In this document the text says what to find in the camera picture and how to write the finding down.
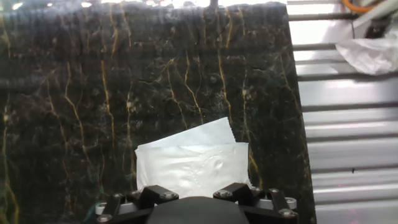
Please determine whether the white crumpled plastic bag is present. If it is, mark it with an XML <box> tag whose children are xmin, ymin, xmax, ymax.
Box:
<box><xmin>335</xmin><ymin>29</ymin><xmax>398</xmax><ymax>76</ymax></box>

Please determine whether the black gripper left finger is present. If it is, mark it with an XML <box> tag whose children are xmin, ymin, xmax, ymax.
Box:
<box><xmin>95</xmin><ymin>185</ymin><xmax>180</xmax><ymax>224</ymax></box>

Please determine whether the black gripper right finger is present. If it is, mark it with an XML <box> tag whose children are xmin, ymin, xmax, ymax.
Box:
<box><xmin>213</xmin><ymin>182</ymin><xmax>299</xmax><ymax>224</ymax></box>

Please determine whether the white toilet paper roll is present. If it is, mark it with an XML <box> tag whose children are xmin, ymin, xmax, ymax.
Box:
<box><xmin>134</xmin><ymin>116</ymin><xmax>252</xmax><ymax>200</ymax></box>

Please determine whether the orange cable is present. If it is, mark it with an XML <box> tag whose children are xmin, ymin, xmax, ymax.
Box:
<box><xmin>341</xmin><ymin>0</ymin><xmax>382</xmax><ymax>14</ymax></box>

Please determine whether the black marble pattern mat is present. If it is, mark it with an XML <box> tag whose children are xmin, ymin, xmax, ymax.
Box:
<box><xmin>0</xmin><ymin>1</ymin><xmax>318</xmax><ymax>224</ymax></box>

